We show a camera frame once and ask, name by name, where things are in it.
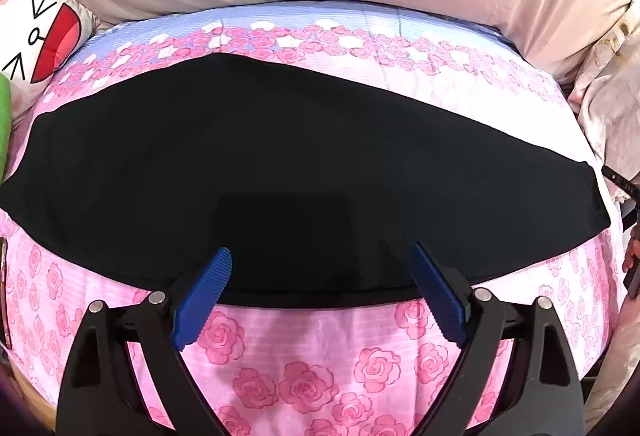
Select pink rose print bed sheet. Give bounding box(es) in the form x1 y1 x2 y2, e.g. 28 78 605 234
0 0 632 436

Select person's right hand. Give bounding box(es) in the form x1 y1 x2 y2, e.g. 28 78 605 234
623 225 640 273

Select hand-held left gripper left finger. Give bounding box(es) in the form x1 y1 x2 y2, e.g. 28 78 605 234
57 247 233 436

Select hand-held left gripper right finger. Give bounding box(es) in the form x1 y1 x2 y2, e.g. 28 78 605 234
409 241 586 436

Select white cartoon face pillow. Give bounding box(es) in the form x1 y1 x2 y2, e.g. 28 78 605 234
0 0 103 117

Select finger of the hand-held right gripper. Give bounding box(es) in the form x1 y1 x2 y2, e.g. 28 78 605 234
601 165 640 203

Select green plush toy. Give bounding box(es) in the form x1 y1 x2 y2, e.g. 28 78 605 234
0 72 13 182

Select black pants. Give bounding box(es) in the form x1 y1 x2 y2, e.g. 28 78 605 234
0 52 612 310

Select cream floral blanket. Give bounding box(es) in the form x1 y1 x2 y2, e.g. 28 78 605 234
567 0 640 207

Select wooden bed frame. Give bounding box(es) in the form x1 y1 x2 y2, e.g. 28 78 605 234
10 366 58 436

